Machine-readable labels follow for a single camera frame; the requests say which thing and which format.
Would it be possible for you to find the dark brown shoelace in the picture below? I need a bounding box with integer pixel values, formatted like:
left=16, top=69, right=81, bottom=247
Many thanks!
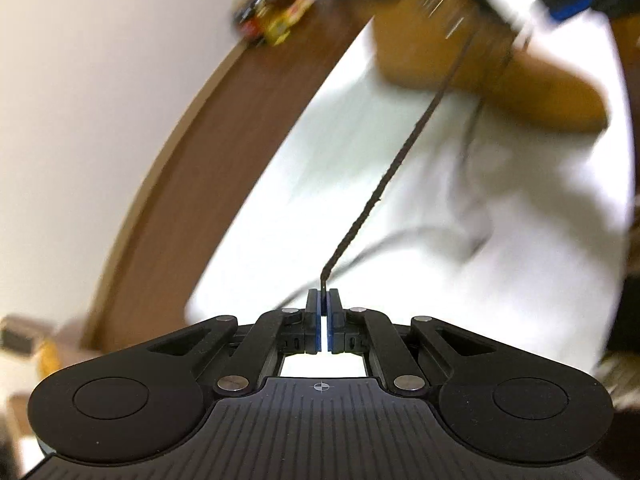
left=269, top=8, right=532, bottom=311

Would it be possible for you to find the tan leather boot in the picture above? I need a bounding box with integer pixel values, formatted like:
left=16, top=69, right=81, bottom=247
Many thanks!
left=352, top=0, right=608, bottom=134

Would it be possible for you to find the white pedal trash bin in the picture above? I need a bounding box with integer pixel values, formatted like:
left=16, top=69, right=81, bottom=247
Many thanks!
left=1, top=314, right=91, bottom=394

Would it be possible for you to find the cooking oil bottles cluster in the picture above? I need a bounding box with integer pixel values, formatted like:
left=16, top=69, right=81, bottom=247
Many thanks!
left=231, top=0, right=314, bottom=46

